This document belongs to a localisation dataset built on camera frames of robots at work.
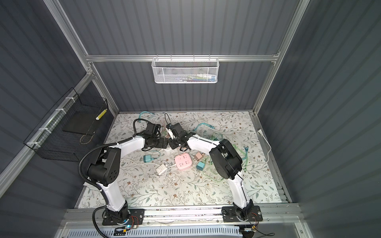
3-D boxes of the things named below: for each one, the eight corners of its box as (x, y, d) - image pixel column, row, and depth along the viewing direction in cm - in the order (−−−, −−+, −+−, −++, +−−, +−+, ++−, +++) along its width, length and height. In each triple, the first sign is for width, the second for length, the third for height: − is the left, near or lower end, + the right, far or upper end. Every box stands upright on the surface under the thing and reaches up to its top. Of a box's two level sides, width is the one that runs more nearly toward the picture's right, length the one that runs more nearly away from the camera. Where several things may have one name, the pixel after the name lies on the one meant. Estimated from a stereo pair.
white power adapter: (155, 171, 90) (155, 170, 88) (165, 163, 93) (164, 162, 92) (159, 175, 89) (158, 174, 87) (168, 166, 92) (168, 165, 90)
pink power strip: (174, 169, 91) (173, 167, 89) (175, 155, 97) (175, 152, 95) (192, 169, 91) (192, 167, 89) (192, 155, 97) (192, 152, 95)
